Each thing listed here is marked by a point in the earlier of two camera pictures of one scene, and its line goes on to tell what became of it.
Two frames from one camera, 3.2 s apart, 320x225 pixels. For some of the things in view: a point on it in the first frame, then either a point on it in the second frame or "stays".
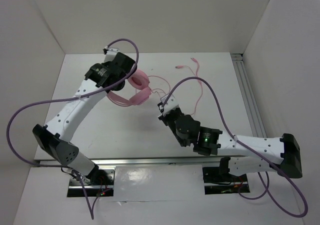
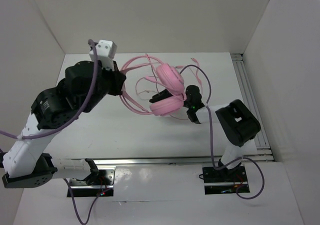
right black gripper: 163,118 to 164,94
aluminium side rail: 250,104 stays
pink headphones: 139,80 to 169,79
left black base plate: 100,182 stays
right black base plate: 215,182 stays
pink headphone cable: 199,79 to 155,81
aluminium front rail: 140,161 stays
